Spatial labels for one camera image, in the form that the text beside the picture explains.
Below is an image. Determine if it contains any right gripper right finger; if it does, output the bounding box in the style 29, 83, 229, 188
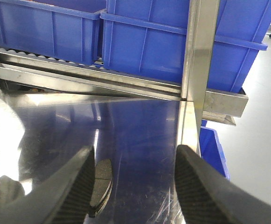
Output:
174, 145, 271, 224

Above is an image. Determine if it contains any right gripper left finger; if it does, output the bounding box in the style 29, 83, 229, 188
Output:
0, 147, 95, 224

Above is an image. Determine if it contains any brake pad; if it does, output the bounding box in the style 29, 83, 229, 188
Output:
88, 159, 113, 218

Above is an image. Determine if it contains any lower blue bin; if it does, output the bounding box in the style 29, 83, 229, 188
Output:
199, 121, 230, 180

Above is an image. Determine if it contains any left blue plastic bin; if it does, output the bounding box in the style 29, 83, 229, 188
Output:
0, 0, 106, 65

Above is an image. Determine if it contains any blue plastic bin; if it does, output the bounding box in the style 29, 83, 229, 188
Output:
0, 0, 106, 65
100, 0, 271, 93

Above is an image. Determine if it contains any right blue plastic bin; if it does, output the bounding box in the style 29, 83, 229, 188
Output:
100, 0, 271, 93

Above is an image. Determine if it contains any stainless steel rack frame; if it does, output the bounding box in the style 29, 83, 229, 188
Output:
0, 1, 248, 124

